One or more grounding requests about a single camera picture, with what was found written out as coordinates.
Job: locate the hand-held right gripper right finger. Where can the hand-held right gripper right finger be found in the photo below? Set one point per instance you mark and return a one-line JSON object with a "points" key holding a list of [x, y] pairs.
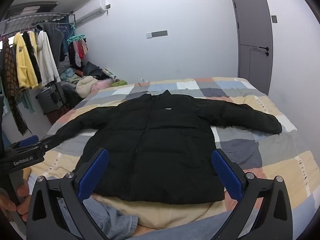
{"points": [[228, 176]]}

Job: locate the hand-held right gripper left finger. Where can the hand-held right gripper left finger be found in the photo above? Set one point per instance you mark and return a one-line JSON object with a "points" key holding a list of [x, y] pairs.
{"points": [[92, 173]]}

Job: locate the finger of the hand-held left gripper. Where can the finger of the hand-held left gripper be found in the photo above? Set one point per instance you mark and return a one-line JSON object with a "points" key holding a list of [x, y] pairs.
{"points": [[28, 140], [51, 140]]}

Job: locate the black puffer jacket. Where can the black puffer jacket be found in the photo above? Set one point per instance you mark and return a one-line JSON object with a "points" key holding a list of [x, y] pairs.
{"points": [[160, 142]]}

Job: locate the rack of hanging clothes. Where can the rack of hanging clothes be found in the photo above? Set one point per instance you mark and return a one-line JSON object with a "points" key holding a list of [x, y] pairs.
{"points": [[10, 80]]}

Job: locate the pile of mixed clothes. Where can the pile of mixed clothes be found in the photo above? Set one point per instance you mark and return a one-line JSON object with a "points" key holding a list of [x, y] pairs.
{"points": [[93, 71]]}

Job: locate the grey clothes drying rack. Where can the grey clothes drying rack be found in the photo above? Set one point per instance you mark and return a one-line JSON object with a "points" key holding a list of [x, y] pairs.
{"points": [[32, 16]]}

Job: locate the person's left hand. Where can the person's left hand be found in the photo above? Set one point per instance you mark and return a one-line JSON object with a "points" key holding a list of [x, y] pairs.
{"points": [[23, 191]]}

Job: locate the grey suitcase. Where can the grey suitcase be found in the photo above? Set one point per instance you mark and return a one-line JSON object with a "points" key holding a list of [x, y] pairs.
{"points": [[50, 100]]}

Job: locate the person's blue jeans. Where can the person's blue jeans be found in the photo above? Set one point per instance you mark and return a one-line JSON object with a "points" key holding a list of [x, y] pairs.
{"points": [[107, 217]]}

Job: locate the patchwork checked blanket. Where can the patchwork checked blanket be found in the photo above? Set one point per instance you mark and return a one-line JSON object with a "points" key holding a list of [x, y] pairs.
{"points": [[275, 155]]}

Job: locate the cream plush cushion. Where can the cream plush cushion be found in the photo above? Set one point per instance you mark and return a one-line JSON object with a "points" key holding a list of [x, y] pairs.
{"points": [[85, 86]]}

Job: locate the yellow fleece jacket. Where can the yellow fleece jacket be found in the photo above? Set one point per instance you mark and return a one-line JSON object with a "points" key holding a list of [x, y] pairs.
{"points": [[22, 65]]}

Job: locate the white hoodie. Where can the white hoodie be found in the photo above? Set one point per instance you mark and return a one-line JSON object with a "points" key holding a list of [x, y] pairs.
{"points": [[47, 60]]}

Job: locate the green plush item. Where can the green plush item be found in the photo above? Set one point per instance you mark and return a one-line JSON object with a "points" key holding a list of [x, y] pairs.
{"points": [[120, 83]]}

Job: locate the grey knit sweater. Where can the grey knit sweater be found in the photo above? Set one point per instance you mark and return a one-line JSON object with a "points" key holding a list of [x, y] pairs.
{"points": [[55, 37]]}

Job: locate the green clip hanger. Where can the green clip hanger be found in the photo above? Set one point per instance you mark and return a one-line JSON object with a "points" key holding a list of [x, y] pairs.
{"points": [[75, 38]]}

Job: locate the white air conditioner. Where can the white air conditioner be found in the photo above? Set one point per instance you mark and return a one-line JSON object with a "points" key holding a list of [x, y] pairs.
{"points": [[91, 10]]}

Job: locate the grey door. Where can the grey door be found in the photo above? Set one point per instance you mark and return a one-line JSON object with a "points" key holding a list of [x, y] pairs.
{"points": [[255, 17]]}

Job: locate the white and grey wall panel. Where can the white and grey wall panel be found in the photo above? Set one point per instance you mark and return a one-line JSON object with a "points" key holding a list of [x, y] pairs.
{"points": [[158, 34]]}

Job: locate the grey wall switch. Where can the grey wall switch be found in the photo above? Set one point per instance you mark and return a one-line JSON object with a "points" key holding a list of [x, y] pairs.
{"points": [[274, 19]]}

